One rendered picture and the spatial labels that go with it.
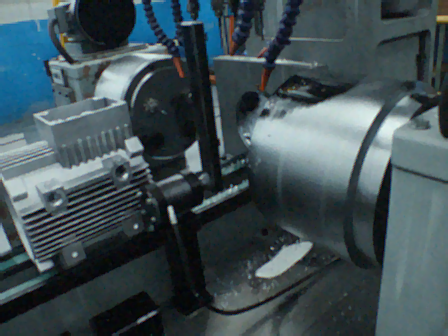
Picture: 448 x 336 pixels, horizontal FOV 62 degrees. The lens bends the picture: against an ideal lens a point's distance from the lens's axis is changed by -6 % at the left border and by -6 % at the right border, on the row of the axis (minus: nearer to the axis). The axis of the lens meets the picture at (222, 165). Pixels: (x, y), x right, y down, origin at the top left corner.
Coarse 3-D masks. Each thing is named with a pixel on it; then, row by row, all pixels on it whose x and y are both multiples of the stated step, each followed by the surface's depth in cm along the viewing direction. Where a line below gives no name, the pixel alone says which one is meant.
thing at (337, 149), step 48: (288, 96) 50; (336, 96) 46; (384, 96) 42; (432, 96) 42; (288, 144) 47; (336, 144) 42; (384, 144) 40; (288, 192) 48; (336, 192) 42; (384, 192) 40; (336, 240) 45; (384, 240) 43
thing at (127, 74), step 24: (120, 72) 90; (144, 72) 86; (168, 72) 89; (96, 96) 96; (120, 96) 85; (144, 96) 87; (168, 96) 91; (144, 120) 89; (168, 120) 93; (192, 120) 97; (144, 144) 91; (168, 144) 95; (192, 144) 100
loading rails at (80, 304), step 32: (224, 192) 77; (224, 224) 74; (256, 224) 80; (0, 256) 62; (96, 256) 60; (128, 256) 63; (160, 256) 67; (224, 256) 76; (0, 288) 61; (32, 288) 54; (64, 288) 57; (96, 288) 60; (128, 288) 64; (160, 288) 68; (0, 320) 52; (32, 320) 55; (64, 320) 58
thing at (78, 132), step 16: (48, 112) 60; (64, 112) 62; (80, 112) 63; (96, 112) 55; (112, 112) 57; (128, 112) 59; (48, 128) 53; (64, 128) 53; (80, 128) 54; (96, 128) 56; (112, 128) 58; (128, 128) 59; (64, 144) 54; (80, 144) 55; (96, 144) 56; (112, 144) 58; (64, 160) 54; (80, 160) 56
